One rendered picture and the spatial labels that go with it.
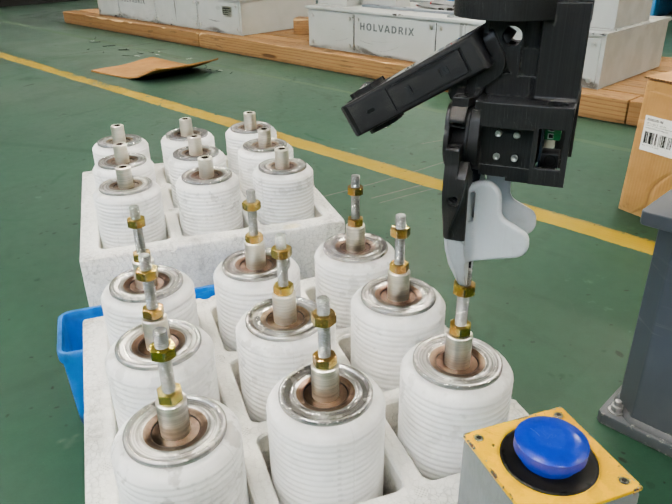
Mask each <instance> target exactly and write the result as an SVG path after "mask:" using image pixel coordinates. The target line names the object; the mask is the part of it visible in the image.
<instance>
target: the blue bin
mask: <svg viewBox="0 0 672 504"><path fill-rule="evenodd" d="M194 289H195V298H196V299H198V298H200V299H208V298H210V297H211V296H215V288H214V284H213V285H207V286H202V287H196V288H194ZM101 316H104V313H103V309H102V305H98V306H93V307H87V308H82V309H76V310H71V311H67V312H65V313H63V314H61V315H60V316H59V318H58V326H57V355H58V358H59V361H60V362H61V363H63V364H64V367H65V370H66V373H67V377H68V380H69V383H70V386H71V390H72V393H73V396H74V399H75V403H76V406H77V409H78V412H79V416H80V419H81V422H82V423H83V424H84V382H83V321H84V320H85V319H90V318H95V317H101Z"/></svg>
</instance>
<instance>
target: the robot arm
mask: <svg viewBox="0 0 672 504"><path fill-rule="evenodd" d="M594 4H595V0H454V15H455V16H457V17H461V18H467V19H474V20H486V22H485V23H484V24H482V25H481V26H479V27H477V28H475V29H474V30H472V31H470V32H468V33H466V34H465V35H463V36H461V37H459V38H458V39H456V40H454V41H452V42H451V43H449V44H447V45H445V46H444V47H442V48H440V49H438V50H437V51H435V52H433V53H431V54H430V55H428V56H426V57H424V58H423V59H421V60H419V61H417V62H415V63H414V64H412V65H410V66H408V67H407V68H405V69H403V70H401V71H400V72H398V73H396V74H394V75H393V76H391V77H388V78H386V79H385V78H384V76H381V77H379V78H377V79H376V80H374V81H367V82H365V83H364V84H362V86H361V87H360V89H358V90H357V91H355V92H354V93H352V94H351V95H350V96H351V98H352V99H351V100H350V101H348V102H347V104H345V105H344V106H342V107H341V110H342V112H343V114H344V115H345V117H346V119H347V121H348V122H349V124H350V126H351V128H352V130H353V131H354V133H355V135H356V136H360V135H362V134H364V133H366V132H368V131H370V132H371V134H373V133H375V132H377V131H379V130H381V129H384V128H388V127H390V126H391V125H392V124H393V123H394V122H396V121H397V120H398V119H400V118H401V117H402V116H403V115H404V112H406V111H408V110H410V109H412V108H414V107H416V106H418V105H420V104H421V103H423V102H425V101H427V100H429V99H431V98H433V97H435V96H437V95H439V94H440V93H442V92H444V91H446V90H448V89H449V90H448V95H449V97H450V99H451V100H452V101H451V102H450V104H449V106H448V109H447V113H446V119H445V127H444V131H445V133H444V136H443V147H442V155H443V163H444V165H445V166H444V175H443V186H442V225H443V237H444V245H445V252H446V256H447V261H448V264H449V266H450V268H451V270H452V272H453V275H454V277H455V279H456V281H457V283H458V284H460V285H464V286H466V285H467V280H468V267H469V268H471V269H472V266H473V261H477V260H491V259H505V258H517V257H520V256H522V255H523V254H525V253H526V252H527V250H528V248H529V236H528V234H529V233H530V232H532V231H533V229H534V228H535V226H536V214H535V212H534V211H533V210H532V209H530V208H529V207H527V206H525V205H524V204H522V203H520V202H519V201H517V200H515V199H514V198H513V197H512V195H511V192H510V188H511V181H512V182H520V183H527V184H534V185H542V186H550V187H559V188H563V185H564V179H565V172H566V166H567V159H568V157H571V156H572V149H573V143H574V137H575V130H576V124H577V118H578V111H579V105H580V98H581V92H582V85H581V81H582V75H583V68H584V62H585V55H586V49H587V43H588V36H589V30H590V23H591V21H592V16H593V10H594ZM510 26H516V27H518V28H519V29H520V30H521V31H522V39H521V40H515V39H513V37H514V36H515V34H516V32H517V31H516V30H515V29H513V28H512V27H510ZM536 162H537V165H535V164H536ZM556 168H559V169H560V170H557V169H556ZM485 175H487V178H486V180H485Z"/></svg>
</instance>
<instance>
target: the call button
mask: <svg viewBox="0 0 672 504"><path fill-rule="evenodd" d="M513 446H514V450H515V452H516V454H517V456H518V457H519V458H520V459H521V461H522V463H523V464H524V465H525V466H526V467H527V468H528V469H529V470H530V471H532V472H533V473H535V474H537V475H539V476H541V477H544V478H548V479H565V478H568V477H570V476H572V475H573V474H576V473H578V472H580V471H581V470H582V469H583V468H584V467H585V466H586V464H587V461H588V457H589V453H590V445H589V442H588V439H587V438H586V436H585V435H584V434H583V433H582V431H580V430H579V429H578V428H577V427H575V426H574V425H572V424H571V423H569V422H567V421H564V420H562V419H559V418H555V417H549V416H535V417H530V418H527V419H525V420H523V421H522V422H520V423H519V424H518V426H517V427H516V429H515V433H514V440H513Z"/></svg>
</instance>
